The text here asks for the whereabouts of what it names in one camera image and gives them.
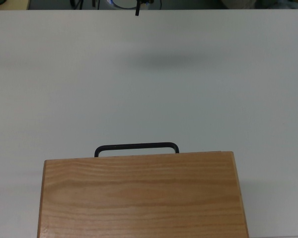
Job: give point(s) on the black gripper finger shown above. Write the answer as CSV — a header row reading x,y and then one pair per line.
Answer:
x,y
138,10

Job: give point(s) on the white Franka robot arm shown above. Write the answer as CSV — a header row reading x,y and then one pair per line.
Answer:
x,y
110,3

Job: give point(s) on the tan wooden board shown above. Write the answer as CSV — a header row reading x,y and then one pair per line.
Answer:
x,y
17,4

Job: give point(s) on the light wooden cabinet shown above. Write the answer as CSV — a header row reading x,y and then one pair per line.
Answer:
x,y
139,198

